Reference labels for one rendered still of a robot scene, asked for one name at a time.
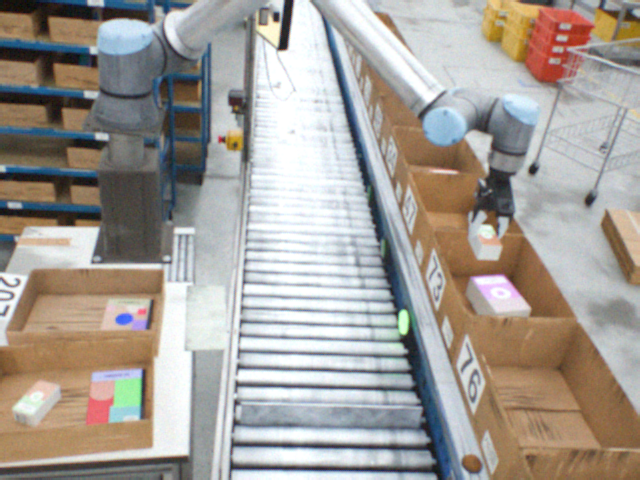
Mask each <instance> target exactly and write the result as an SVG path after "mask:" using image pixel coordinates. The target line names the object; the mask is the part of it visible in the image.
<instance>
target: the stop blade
mask: <svg viewBox="0 0 640 480"><path fill-rule="evenodd" d="M422 409H423V408H422V407H404V406H362V405H320V404H279V402H257V403H242V409H240V425H244V426H293V427H342V428H391V429H413V430H417V428H418V424H419V421H420V417H421V413H422Z"/></svg>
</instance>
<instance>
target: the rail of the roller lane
mask: <svg viewBox="0 0 640 480"><path fill-rule="evenodd" d="M259 39H260V34H259V33H257V32H256V45H255V69H254V92H253V115H252V131H253V119H254V118H253V116H254V102H255V86H256V72H258V63H257V56H259V55H257V54H259ZM250 165H251V161H250V163H247V170H246V162H245V163H242V169H241V180H240V191H239V202H237V214H236V225H235V235H234V246H233V258H232V268H231V279H230V291H229V301H228V312H227V324H226V328H227V349H225V350H224V357H222V367H221V379H220V393H219V400H218V412H217V423H216V434H215V446H214V456H213V464H212V468H211V479H210V480H217V478H218V474H219V469H220V468H222V480H229V476H230V455H231V444H232V438H231V437H232V428H233V413H234V394H235V382H236V380H235V376H236V366H237V364H236V360H237V351H238V348H237V345H238V335H240V333H238V329H240V320H241V319H240V315H241V302H242V289H243V274H244V270H243V268H244V255H245V243H246V240H245V237H246V227H247V210H248V194H249V179H250Z"/></svg>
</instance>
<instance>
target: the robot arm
mask: <svg viewBox="0 0 640 480"><path fill-rule="evenodd" d="M270 1H272V0H199V1H197V2H196V3H195V4H193V5H192V6H191V7H189V8H188V9H187V10H185V11H183V13H181V11H172V12H171V14H168V15H167V16H166V17H164V18H163V19H162V20H160V21H159V22H158V23H156V24H152V25H148V24H146V23H144V22H140V21H136V20H133V21H130V20H112V21H109V22H105V23H103V24H102V25H101V26H100V28H98V29H99V31H97V41H96V44H98V67H99V93H98V96H97V98H96V101H95V105H94V107H93V116H94V119H95V120H96V121H97V122H98V123H100V124H102V125H106V126H109V127H113V128H120V129H133V130H140V128H145V127H149V126H152V125H154V124H155V123H156V122H157V121H158V110H157V108H156V105H155V102H154V99H153V96H152V79H154V78H158V77H161V76H166V75H169V74H173V73H176V72H180V71H186V70H189V69H191V68H192V66H194V65H197V64H198V63H199V61H200V60H201V58H202V56H203V54H204V51H205V46H206V45H207V44H208V43H210V42H211V41H214V40H215V39H217V38H218V36H220V35H221V34H223V33H224V32H226V31H227V30H230V29H231V28H233V27H234V26H236V25H237V24H239V22H240V21H242V20H243V19H246V18H247V17H249V16H250V15H251V14H253V13H254V12H256V11H257V10H260V8H261V7H263V6H264V5H266V4H267V3H269V2H270ZM309 2H310V3H311V4H312V5H313V6H314V7H315V9H316V10H317V11H318V12H319V13H321V14H322V15H323V16H324V17H325V18H326V19H327V21H328V23H329V24H330V25H331V26H332V27H333V28H334V29H335V30H337V31H338V32H339V33H340V34H341V35H342V37H343V38H344V39H345V41H346V42H347V43H348V44H349V45H350V46H351V47H353V48H354V49H355V51H356V52H357V53H358V54H359V55H360V56H361V57H362V59H363V60H364V61H365V62H366V63H367V64H369V66H370V67H371V68H372V69H373V70H374V71H375V72H376V73H377V74H378V75H379V76H380V78H381V79H382V81H383V82H385V83H386V84H387V85H388V86H389V87H390V88H391V89H392V90H393V91H394V92H395V93H396V94H397V96H398V98H399V99H401V100H402V101H403V102H404V103H405V104H406V105H407V106H408V107H409V108H410V109H411V110H412V112H413V113H414V114H415V117H416V118H418V119H419V120H420V121H421V122H422V123H423V131H424V134H425V136H426V138H427V139H428V140H429V141H430V143H432V144H434V145H436V146H440V147H449V146H452V145H454V144H455V143H456V142H458V141H460V140H461V139H462V138H464V137H465V136H466V135H467V134H468V133H469V132H471V131H476V132H480V133H483V134H487V135H490V136H493V138H492V142H490V148H489V151H487V154H488V155H487V159H486V162H487V163H488V164H489V165H488V169H489V172H488V177H485V178H478V180H477V183H476V187H475V191H474V197H475V199H476V201H477V202H476V203H475V204H474V206H473V210H472V212H471V213H470V215H469V221H470V229H469V234H470V238H471V239H473V238H474V237H475V236H476V234H477V231H478V230H479V228H481V225H482V222H483V221H485V219H486V218H487V216H486V214H485V212H484V211H485V210H487V212H488V213H489V212H490V211H495V215H496V217H497V219H498V226H497V229H498V231H497V233H496V235H497V237H498V238H499V239H500V238H501V236H502V235H503V234H504V232H505V231H506V229H507V227H509V226H510V223H511V221H512V219H513V217H514V214H515V213H516V207H515V202H514V196H513V189H512V184H511V178H510V176H515V175H516V174H517V171H520V170H522V169H523V168H524V165H525V161H526V157H527V154H528V150H529V145H530V142H531V139H533V136H534V132H535V128H536V125H537V124H538V117H539V114H540V107H539V105H538V103H537V102H536V101H534V100H533V99H531V98H528V97H525V96H522V95H517V94H507V95H505V96H504V97H502V98H500V97H496V96H492V95H489V94H484V93H481V92H477V91H472V90H469V89H467V88H463V87H462V88H461V87H454V88H452V89H451V90H450V91H448V90H447V89H446V88H443V87H442V86H441V85H440V84H439V83H438V81H437V80H436V79H435V78H434V77H433V76H432V75H431V74H430V73H428V72H427V71H426V70H425V69H424V68H423V65H422V64H421V63H420V62H419V61H418V60H417V59H416V58H415V57H414V56H412V55H411V54H410V53H409V51H408V50H407V49H406V48H405V47H404V46H403V44H402V43H401V42H400V41H399V40H398V39H396V37H395V36H394V35H393V34H392V33H391V32H390V31H389V30H388V29H387V28H386V27H385V26H384V25H383V22H382V21H380V20H379V19H378V18H377V17H376V16H375V15H374V14H373V13H372V12H371V11H370V10H369V8H368V7H367V6H365V5H364V4H363V3H362V1H361V0H309ZM482 180H486V181H482ZM477 185H478V190H477V194H476V189H477Z"/></svg>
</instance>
